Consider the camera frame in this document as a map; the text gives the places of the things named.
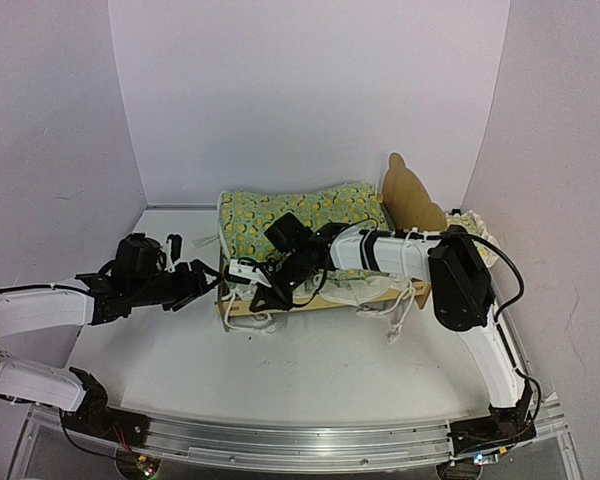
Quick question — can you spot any lemon print ruffled mattress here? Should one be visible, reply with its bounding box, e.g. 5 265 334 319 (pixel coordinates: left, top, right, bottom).
192 182 419 346

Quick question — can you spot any wooden pet bed frame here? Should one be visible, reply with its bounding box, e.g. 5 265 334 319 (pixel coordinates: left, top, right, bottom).
214 152 449 334

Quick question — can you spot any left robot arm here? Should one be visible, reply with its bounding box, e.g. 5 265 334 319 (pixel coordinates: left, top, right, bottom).
0 233 222 413

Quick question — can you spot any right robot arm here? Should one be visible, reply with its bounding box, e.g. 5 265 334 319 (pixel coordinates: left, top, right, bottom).
250 213 541 435

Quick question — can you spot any small lemon print pillow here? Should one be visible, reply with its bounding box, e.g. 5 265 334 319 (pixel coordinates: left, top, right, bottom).
445 210 500 268

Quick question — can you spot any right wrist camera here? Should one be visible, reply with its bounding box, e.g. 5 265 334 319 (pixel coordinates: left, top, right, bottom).
225 258 271 287

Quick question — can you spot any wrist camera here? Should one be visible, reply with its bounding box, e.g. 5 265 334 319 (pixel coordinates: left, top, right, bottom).
225 258 271 287
165 233 183 267

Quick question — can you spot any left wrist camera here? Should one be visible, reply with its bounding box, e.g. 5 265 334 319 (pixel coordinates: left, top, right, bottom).
165 233 183 267

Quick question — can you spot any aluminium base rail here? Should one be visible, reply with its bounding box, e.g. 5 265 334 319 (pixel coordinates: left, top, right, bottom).
7 394 583 479

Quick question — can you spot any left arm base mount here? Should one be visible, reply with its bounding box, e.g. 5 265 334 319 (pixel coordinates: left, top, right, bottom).
60 367 150 447

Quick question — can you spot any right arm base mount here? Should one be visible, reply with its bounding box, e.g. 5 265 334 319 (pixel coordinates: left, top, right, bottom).
447 383 539 458

